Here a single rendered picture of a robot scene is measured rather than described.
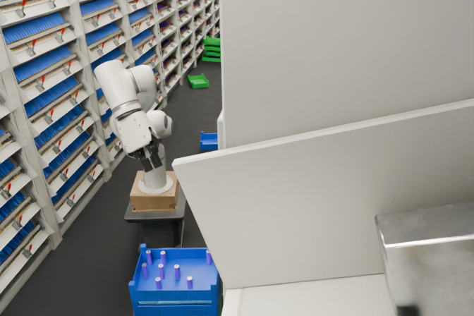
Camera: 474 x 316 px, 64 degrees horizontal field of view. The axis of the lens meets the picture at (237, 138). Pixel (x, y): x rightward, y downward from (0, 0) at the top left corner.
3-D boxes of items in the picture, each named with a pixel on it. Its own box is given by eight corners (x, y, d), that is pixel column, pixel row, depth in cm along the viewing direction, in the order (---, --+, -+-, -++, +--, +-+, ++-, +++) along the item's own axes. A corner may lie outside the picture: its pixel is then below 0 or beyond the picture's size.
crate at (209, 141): (200, 149, 325) (199, 142, 321) (201, 139, 343) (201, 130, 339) (235, 149, 326) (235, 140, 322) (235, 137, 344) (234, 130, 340)
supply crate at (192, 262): (131, 301, 134) (128, 286, 130) (143, 258, 151) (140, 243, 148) (216, 300, 134) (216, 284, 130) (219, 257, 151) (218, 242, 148)
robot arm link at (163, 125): (142, 116, 201) (173, 116, 202) (143, 138, 200) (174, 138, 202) (125, 106, 151) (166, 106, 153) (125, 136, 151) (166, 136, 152)
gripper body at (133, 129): (108, 120, 112) (123, 156, 112) (131, 107, 106) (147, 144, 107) (125, 116, 118) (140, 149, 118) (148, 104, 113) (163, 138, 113)
